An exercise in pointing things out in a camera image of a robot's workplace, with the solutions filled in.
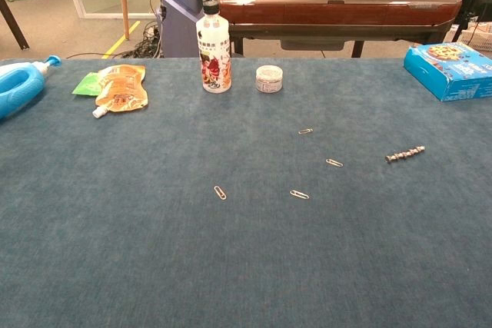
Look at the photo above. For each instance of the metal paper clip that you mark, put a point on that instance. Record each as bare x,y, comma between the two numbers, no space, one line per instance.
299,194
305,131
220,192
334,163

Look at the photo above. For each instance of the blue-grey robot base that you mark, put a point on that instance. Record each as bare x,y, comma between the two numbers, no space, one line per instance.
180,17

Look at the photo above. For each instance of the small clear paper clip jar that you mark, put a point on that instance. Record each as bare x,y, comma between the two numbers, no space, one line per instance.
269,80

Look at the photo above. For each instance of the white drink bottle black cap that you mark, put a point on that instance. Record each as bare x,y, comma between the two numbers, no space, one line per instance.
213,55

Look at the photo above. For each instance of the blue table cloth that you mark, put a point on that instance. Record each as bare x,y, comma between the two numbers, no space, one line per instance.
192,247

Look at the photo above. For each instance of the orange spout pouch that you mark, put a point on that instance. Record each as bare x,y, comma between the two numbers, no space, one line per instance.
121,90

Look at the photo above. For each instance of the brown mahjong table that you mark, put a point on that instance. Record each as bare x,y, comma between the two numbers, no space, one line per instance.
338,11

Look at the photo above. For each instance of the green packet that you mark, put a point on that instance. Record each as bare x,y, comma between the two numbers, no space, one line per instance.
86,86

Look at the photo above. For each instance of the wooden pole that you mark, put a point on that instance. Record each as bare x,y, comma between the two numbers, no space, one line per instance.
123,1

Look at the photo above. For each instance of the blue cookie box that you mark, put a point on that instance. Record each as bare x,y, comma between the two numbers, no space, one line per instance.
457,74

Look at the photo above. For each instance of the blue pump bottle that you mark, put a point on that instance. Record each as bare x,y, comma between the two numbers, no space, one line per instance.
17,88

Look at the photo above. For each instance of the white plastic basket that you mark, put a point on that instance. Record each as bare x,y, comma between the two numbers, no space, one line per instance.
478,38

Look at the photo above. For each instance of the black slanted table leg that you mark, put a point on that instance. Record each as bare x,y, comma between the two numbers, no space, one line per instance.
15,26

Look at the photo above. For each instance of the black tripod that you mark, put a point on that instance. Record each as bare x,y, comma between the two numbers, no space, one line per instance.
471,5

